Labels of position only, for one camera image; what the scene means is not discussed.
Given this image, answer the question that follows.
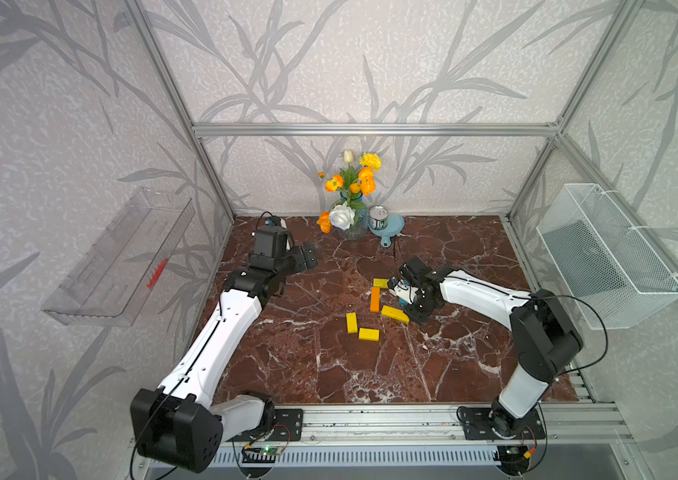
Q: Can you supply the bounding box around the aluminium cage frame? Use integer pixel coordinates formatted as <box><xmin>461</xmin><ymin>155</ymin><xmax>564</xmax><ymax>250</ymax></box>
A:
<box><xmin>122</xmin><ymin>1</ymin><xmax>678</xmax><ymax>280</ymax></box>

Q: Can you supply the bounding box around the light blue ceramic dish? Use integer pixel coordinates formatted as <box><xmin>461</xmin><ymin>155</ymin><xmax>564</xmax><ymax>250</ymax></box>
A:
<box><xmin>369</xmin><ymin>214</ymin><xmax>405</xmax><ymax>248</ymax></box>

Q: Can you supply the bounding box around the white wire mesh basket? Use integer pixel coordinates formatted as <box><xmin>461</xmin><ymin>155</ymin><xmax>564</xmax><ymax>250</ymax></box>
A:
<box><xmin>537</xmin><ymin>183</ymin><xmax>678</xmax><ymax>330</ymax></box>

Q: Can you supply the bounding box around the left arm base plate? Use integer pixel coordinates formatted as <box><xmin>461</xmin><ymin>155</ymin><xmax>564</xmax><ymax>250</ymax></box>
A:
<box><xmin>234</xmin><ymin>407</ymin><xmax>305</xmax><ymax>443</ymax></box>

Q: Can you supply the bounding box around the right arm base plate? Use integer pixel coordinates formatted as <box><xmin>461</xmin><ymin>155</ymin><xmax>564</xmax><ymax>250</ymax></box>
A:
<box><xmin>456</xmin><ymin>405</ymin><xmax>546</xmax><ymax>440</ymax></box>

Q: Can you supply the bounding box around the orange wooden block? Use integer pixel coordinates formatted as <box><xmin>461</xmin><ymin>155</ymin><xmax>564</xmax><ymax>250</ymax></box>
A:
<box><xmin>369</xmin><ymin>286</ymin><xmax>381</xmax><ymax>313</ymax></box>

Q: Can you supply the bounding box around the aluminium front rail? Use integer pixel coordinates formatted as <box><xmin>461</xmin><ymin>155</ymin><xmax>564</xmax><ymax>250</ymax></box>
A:
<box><xmin>128</xmin><ymin>403</ymin><xmax>634</xmax><ymax>448</ymax></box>

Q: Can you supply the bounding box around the short yellow wooden block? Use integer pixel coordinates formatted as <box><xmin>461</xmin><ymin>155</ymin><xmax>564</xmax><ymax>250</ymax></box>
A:
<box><xmin>358</xmin><ymin>328</ymin><xmax>380</xmax><ymax>342</ymax></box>

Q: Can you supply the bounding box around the blue glass vase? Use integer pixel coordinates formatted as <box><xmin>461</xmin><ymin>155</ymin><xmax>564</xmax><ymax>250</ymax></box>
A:
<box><xmin>329</xmin><ymin>191</ymin><xmax>368</xmax><ymax>240</ymax></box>

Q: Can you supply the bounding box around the right controller circuit board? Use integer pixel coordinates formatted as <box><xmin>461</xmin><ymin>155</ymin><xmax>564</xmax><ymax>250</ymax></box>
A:
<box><xmin>494</xmin><ymin>445</ymin><xmax>536</xmax><ymax>478</ymax></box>

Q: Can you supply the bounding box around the artificial flower bouquet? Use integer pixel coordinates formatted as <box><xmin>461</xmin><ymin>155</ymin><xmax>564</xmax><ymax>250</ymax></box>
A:
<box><xmin>317</xmin><ymin>149</ymin><xmax>382</xmax><ymax>234</ymax></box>

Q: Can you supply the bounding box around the silver metal can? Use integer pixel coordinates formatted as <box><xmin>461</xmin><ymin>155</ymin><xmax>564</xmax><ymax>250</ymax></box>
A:
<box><xmin>368</xmin><ymin>205</ymin><xmax>389</xmax><ymax>230</ymax></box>

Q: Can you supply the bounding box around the small yellow wooden block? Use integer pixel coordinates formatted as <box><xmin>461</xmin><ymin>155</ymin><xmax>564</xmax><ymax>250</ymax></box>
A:
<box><xmin>346</xmin><ymin>313</ymin><xmax>358</xmax><ymax>334</ymax></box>

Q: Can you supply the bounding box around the long yellow wooden block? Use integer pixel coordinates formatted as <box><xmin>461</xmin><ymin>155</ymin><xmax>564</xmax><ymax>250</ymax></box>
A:
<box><xmin>381</xmin><ymin>305</ymin><xmax>410</xmax><ymax>323</ymax></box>

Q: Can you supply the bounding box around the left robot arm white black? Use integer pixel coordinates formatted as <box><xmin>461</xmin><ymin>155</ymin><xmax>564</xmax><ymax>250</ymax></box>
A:
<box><xmin>130</xmin><ymin>216</ymin><xmax>317</xmax><ymax>473</ymax></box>

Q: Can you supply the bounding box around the red clip in shelf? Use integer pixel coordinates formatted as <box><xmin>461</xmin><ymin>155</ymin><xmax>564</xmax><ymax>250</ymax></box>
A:
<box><xmin>147</xmin><ymin>258</ymin><xmax>169</xmax><ymax>290</ymax></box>

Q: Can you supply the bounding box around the black camera cable right arm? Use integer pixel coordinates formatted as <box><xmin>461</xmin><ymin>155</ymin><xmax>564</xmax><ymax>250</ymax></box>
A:
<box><xmin>452</xmin><ymin>272</ymin><xmax>610</xmax><ymax>379</ymax></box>

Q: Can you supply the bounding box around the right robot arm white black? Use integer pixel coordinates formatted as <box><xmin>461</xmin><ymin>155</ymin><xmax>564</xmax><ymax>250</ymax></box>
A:
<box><xmin>393</xmin><ymin>256</ymin><xmax>584</xmax><ymax>439</ymax></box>

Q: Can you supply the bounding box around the controller circuit board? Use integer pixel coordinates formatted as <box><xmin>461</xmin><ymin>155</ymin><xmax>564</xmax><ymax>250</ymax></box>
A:
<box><xmin>494</xmin><ymin>445</ymin><xmax>536</xmax><ymax>478</ymax></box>
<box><xmin>241</xmin><ymin>445</ymin><xmax>287</xmax><ymax>464</ymax></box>

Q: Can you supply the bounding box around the large yellow-green wooden block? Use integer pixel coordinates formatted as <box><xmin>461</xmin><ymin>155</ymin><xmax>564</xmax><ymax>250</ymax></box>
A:
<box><xmin>373</xmin><ymin>278</ymin><xmax>389</xmax><ymax>289</ymax></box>

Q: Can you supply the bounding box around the clear plastic wall shelf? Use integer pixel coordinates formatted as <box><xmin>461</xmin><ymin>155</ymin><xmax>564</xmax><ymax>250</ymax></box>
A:
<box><xmin>41</xmin><ymin>188</ymin><xmax>196</xmax><ymax>327</ymax></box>

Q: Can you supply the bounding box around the left controller circuit board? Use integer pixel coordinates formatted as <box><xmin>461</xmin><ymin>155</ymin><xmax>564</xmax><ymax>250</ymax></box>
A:
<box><xmin>241</xmin><ymin>445</ymin><xmax>287</xmax><ymax>464</ymax></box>

